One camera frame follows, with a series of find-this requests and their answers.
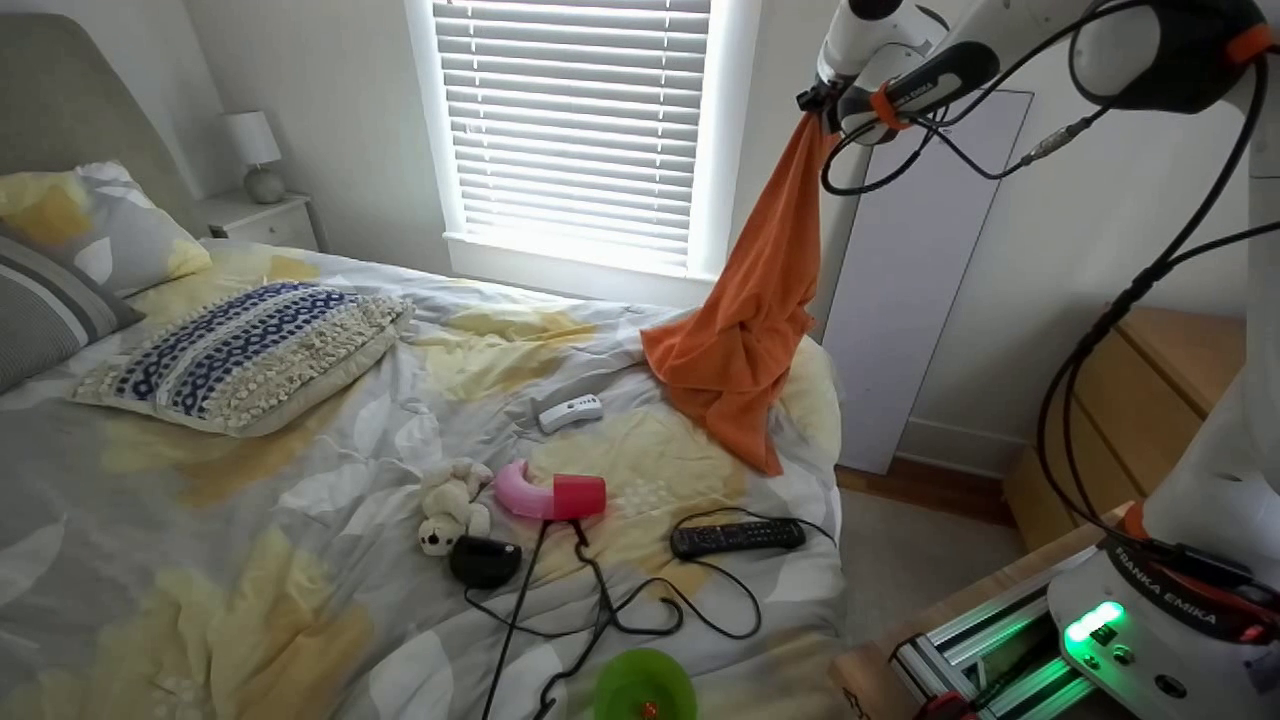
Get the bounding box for grey upholstered headboard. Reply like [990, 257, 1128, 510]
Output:
[0, 11, 200, 231]

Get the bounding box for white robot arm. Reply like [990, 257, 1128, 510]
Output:
[799, 0, 1280, 720]

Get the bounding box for black remote control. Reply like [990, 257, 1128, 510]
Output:
[667, 521, 803, 560]

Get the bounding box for wooden dresser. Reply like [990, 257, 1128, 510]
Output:
[1004, 307, 1242, 547]

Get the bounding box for yellow floral pillow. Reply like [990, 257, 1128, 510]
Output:
[0, 160, 211, 295]

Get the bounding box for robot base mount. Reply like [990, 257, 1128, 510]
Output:
[836, 530, 1280, 720]

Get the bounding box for black cable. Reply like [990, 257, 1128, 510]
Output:
[458, 503, 836, 720]

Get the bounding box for pink plastic toy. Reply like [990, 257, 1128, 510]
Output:
[491, 459, 557, 521]

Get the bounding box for white small remote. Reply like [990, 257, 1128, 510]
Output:
[534, 394, 605, 437]

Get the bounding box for white plush toy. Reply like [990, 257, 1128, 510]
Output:
[414, 459, 491, 560]

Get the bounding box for blue white knitted cushion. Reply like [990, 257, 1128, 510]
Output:
[73, 281, 403, 437]

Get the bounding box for round black device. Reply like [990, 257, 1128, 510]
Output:
[449, 536, 518, 589]

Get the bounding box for white nightstand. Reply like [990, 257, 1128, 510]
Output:
[200, 196, 319, 249]

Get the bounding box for grey striped pillow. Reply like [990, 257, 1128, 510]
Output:
[0, 236, 140, 394]

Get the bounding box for white wardrobe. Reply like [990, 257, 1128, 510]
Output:
[824, 94, 1030, 477]

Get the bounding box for red pink cup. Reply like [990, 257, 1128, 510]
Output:
[551, 477, 609, 521]

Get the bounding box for white window blinds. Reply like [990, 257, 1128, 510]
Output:
[427, 0, 710, 268]

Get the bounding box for green plastic bowl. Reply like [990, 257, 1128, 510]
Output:
[593, 648, 701, 720]

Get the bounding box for white table lamp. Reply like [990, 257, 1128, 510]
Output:
[223, 112, 287, 203]

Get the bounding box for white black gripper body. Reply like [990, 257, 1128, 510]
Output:
[796, 43, 998, 146]

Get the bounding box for orange towel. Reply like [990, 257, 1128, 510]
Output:
[639, 110, 844, 481]

